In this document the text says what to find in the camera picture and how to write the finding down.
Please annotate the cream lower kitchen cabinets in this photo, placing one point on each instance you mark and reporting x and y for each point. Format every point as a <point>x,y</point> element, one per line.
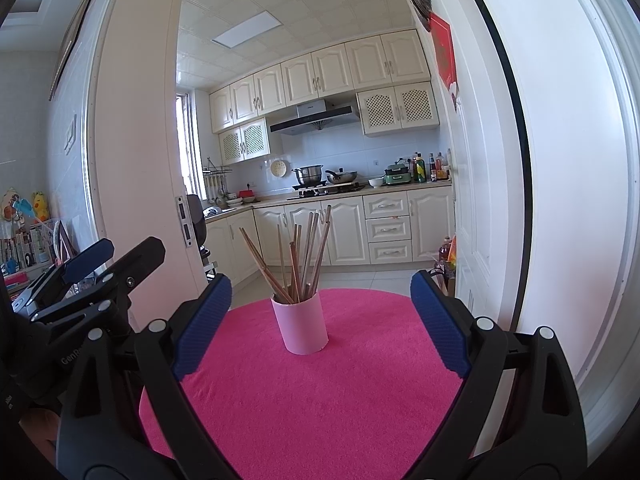
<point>390,230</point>

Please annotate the bunch of wooden chopsticks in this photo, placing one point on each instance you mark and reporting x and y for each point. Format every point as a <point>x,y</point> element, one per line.
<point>296,280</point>

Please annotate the row of standing books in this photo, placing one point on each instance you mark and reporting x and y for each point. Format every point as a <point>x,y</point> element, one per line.
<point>22,250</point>

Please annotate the kitchen window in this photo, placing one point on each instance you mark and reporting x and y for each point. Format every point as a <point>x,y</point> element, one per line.
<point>189,150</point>

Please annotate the cream lattice-door wall cabinet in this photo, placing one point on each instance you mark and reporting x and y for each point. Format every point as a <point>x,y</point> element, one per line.
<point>245,142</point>
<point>397,107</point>

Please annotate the white bowl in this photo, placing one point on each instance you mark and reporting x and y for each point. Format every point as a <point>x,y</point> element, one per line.
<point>376,183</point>

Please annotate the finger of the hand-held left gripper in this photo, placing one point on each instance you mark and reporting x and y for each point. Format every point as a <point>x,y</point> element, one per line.
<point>87,260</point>
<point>135,265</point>

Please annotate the white panelled door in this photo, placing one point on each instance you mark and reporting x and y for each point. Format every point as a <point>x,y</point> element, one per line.
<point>480,160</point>

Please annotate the white wall switch panel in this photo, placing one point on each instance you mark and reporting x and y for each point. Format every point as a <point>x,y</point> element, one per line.
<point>70,135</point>

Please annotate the red kitchen container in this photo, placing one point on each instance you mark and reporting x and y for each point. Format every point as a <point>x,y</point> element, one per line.
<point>247,193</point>

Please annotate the yellow plush toy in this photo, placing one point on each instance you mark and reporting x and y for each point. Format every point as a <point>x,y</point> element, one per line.
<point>41,206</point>

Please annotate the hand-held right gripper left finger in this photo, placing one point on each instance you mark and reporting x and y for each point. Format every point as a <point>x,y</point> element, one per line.
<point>202,330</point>

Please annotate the wooden crate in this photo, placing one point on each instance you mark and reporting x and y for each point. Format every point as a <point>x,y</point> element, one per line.
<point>445,282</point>

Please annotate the rectangular ceiling light panel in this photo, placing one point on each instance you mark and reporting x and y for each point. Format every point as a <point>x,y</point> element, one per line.
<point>247,30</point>

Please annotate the wall utensil rack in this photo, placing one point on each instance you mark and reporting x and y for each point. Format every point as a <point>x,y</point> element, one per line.
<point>217,177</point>

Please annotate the pink cup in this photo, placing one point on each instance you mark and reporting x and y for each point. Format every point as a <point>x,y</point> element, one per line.
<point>302,330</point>

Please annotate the person's left hand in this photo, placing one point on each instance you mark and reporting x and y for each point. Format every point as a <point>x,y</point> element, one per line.
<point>40,432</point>

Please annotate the steel cooking pot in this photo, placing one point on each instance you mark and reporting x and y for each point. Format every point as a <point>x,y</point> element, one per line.
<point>308,176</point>

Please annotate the cream upper kitchen cabinets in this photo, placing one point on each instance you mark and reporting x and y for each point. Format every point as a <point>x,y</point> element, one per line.
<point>325,75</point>

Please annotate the dark wok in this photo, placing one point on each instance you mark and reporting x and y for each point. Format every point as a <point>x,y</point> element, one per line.
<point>341,176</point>

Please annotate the orange snack bag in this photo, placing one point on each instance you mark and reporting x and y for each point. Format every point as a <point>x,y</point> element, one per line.
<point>453,250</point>

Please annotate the round cream wall plate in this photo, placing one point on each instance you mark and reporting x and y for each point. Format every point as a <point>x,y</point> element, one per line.
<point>279,168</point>

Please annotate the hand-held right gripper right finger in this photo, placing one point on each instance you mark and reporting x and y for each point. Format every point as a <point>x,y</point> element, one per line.
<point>440,325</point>

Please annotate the framed wall picture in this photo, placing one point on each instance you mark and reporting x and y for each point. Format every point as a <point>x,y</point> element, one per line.
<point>75,40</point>

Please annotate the pink round table mat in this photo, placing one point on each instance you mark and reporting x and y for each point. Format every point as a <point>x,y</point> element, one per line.
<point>325,410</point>

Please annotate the green countertop cooker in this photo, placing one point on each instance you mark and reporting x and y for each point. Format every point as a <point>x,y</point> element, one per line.
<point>398,175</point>

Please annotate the row of condiment bottles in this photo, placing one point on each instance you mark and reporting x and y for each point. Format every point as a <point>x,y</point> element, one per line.
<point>430,169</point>

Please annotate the cream kitchen cabinets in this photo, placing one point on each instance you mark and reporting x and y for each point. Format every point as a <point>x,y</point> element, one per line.
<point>325,75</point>
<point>390,230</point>

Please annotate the red paper door decoration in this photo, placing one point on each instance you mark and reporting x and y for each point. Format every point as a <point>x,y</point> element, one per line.
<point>444,55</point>

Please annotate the metal door strike plate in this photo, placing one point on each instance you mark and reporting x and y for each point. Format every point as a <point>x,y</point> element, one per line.
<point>184,220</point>

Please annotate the steel range hood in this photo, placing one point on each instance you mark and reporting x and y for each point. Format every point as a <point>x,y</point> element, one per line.
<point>315,120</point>

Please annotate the black gas stove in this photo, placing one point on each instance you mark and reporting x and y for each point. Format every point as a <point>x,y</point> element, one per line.
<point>325,191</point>

